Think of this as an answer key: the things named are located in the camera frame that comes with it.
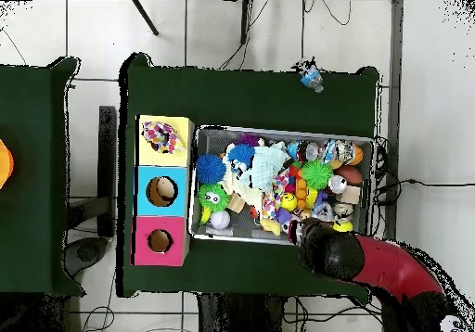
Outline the yellow smiley ball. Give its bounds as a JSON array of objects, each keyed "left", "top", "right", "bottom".
[{"left": 279, "top": 192, "right": 298, "bottom": 212}]

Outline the light blue knitted cloth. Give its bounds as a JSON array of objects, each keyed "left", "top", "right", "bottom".
[{"left": 238, "top": 145, "right": 292, "bottom": 192}]

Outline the wooden box with three holes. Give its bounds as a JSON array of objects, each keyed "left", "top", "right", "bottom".
[{"left": 130, "top": 114, "right": 195, "bottom": 267}]

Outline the silver mesh bin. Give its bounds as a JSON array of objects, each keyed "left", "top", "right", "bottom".
[{"left": 186, "top": 124, "right": 376, "bottom": 247}]

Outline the green spiky ball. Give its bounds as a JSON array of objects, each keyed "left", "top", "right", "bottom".
[{"left": 301, "top": 159, "right": 334, "bottom": 191}]

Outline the white baseball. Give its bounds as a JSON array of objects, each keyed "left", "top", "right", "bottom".
[{"left": 210, "top": 210, "right": 232, "bottom": 231}]

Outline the green spiky toy with eyes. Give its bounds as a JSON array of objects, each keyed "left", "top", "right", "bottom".
[{"left": 196, "top": 183, "right": 232, "bottom": 226}]

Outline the blue spiky ball with eyes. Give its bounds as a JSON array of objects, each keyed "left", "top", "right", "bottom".
[{"left": 226, "top": 143, "right": 256, "bottom": 173}]

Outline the purple spiky toy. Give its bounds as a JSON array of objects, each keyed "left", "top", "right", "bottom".
[{"left": 238, "top": 133, "right": 261, "bottom": 147}]

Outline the dark green table cloth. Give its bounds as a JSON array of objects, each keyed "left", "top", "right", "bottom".
[{"left": 116, "top": 51, "right": 380, "bottom": 299}]

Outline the crushed clear plastic bottle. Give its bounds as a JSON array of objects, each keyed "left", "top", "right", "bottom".
[{"left": 298, "top": 62, "right": 325, "bottom": 94}]

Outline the black stand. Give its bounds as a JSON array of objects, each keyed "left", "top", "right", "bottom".
[{"left": 66, "top": 105, "right": 119, "bottom": 238}]

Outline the grey round floor base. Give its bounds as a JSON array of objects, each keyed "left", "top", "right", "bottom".
[{"left": 61, "top": 236, "right": 109, "bottom": 278}]

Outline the black tripod leg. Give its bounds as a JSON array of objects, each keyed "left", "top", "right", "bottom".
[
  {"left": 239, "top": 0, "right": 254, "bottom": 46},
  {"left": 132, "top": 0, "right": 160, "bottom": 36}
]

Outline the green covered side table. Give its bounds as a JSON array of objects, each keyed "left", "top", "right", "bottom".
[{"left": 0, "top": 56, "right": 85, "bottom": 297}]

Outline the orange object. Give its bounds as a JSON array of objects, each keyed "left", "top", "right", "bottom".
[{"left": 0, "top": 138, "right": 15, "bottom": 190}]

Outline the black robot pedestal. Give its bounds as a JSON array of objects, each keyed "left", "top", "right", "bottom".
[{"left": 196, "top": 292, "right": 289, "bottom": 332}]

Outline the black cable bundle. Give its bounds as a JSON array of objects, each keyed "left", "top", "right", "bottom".
[{"left": 372, "top": 136, "right": 475, "bottom": 240}]

